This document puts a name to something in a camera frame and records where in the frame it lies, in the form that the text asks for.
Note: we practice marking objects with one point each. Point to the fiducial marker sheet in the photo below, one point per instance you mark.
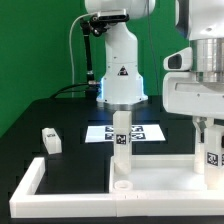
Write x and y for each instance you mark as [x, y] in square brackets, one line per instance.
[149, 132]

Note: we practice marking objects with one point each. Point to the black grey camera on stand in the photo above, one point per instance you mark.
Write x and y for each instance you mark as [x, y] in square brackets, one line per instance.
[111, 16]

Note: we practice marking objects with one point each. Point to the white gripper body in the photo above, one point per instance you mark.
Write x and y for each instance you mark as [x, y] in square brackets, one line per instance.
[194, 82]

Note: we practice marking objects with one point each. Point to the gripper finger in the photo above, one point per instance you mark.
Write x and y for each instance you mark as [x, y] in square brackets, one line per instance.
[199, 123]

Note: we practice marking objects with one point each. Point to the white L-shaped fence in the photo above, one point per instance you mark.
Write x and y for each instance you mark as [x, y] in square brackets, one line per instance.
[122, 202]

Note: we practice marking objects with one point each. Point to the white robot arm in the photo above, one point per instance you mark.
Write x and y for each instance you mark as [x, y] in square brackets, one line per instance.
[201, 22]

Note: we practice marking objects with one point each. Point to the white desk top tray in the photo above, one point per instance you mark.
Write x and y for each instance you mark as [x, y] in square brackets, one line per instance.
[160, 172]

